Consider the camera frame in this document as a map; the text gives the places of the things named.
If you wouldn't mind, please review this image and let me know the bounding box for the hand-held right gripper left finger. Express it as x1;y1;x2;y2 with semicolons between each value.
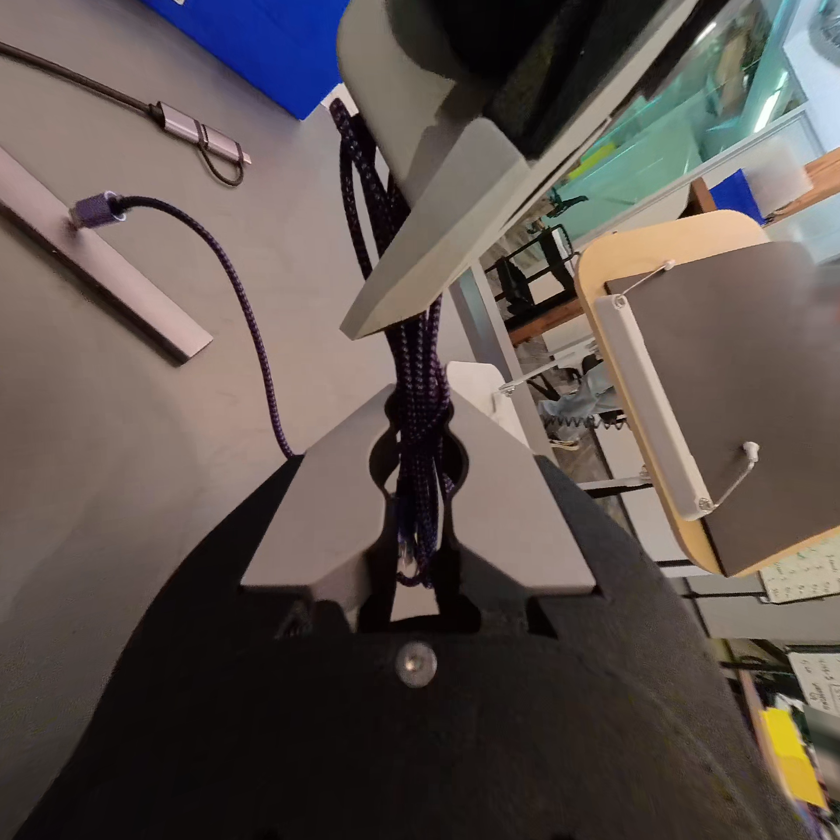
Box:
240;384;401;632

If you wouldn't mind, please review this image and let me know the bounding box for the pale paper strip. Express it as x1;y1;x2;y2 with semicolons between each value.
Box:
0;144;214;367

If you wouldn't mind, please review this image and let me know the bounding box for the wooden edged display board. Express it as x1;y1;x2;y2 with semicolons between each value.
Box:
575;210;840;580

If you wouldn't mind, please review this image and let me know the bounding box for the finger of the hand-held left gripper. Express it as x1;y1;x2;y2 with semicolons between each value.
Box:
505;0;732;224
336;0;532;342

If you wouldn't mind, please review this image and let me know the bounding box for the small blue bin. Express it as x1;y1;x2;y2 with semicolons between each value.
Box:
709;168;767;226

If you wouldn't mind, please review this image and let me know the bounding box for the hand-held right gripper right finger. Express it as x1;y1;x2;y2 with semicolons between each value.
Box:
441;386;597;624

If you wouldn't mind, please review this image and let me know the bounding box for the black cable silver plug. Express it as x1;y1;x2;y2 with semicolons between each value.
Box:
0;41;252;189

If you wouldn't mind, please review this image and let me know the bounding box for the blue plastic bin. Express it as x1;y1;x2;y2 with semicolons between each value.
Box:
140;0;355;122

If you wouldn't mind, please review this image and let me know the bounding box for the purple braided usb cable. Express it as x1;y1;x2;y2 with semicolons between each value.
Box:
69;98;455;589

